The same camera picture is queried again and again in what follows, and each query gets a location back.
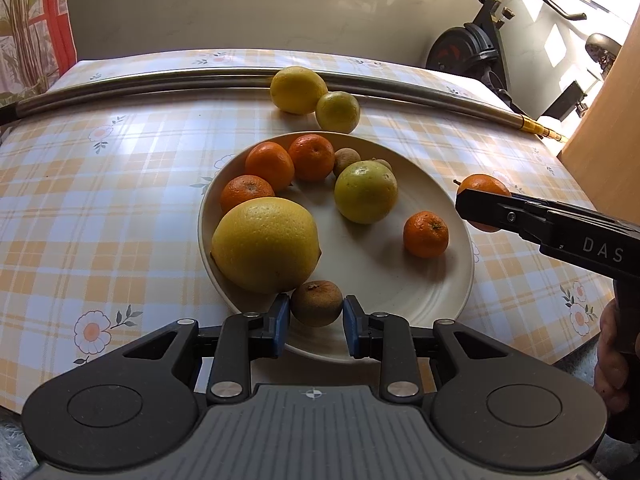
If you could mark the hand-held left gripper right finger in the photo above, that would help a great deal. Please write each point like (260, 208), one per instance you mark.
(350, 325)

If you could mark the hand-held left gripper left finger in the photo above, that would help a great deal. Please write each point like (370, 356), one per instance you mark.
(282, 322)

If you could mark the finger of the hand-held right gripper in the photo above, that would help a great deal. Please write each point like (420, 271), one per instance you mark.
(500, 212)

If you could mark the orange tangerine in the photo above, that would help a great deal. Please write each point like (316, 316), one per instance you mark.
(246, 191)
(426, 234)
(311, 156)
(480, 183)
(269, 164)

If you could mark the brown kiwi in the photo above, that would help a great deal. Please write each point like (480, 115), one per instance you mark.
(346, 161)
(384, 164)
(316, 303)

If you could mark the cream round plate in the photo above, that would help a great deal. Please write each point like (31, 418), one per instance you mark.
(380, 270)

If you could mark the person's right hand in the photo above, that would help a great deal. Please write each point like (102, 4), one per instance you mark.
(610, 370)

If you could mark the large yellow grapefruit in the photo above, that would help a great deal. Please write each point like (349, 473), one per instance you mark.
(265, 245)

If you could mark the wooden board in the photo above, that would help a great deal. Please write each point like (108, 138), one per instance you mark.
(610, 135)

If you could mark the yellow-green orange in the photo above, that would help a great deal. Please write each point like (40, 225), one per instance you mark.
(337, 112)
(366, 192)

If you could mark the black exercise bike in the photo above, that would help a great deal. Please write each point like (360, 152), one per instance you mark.
(460, 47)

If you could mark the plaid floral tablecloth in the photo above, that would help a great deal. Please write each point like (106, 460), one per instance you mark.
(125, 200)

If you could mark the yellow lemon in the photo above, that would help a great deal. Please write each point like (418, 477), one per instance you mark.
(298, 90)

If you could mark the metal pole with black grip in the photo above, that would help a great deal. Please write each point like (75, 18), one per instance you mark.
(150, 82)

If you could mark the printed plant wall curtain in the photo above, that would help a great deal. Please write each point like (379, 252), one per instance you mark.
(30, 20)

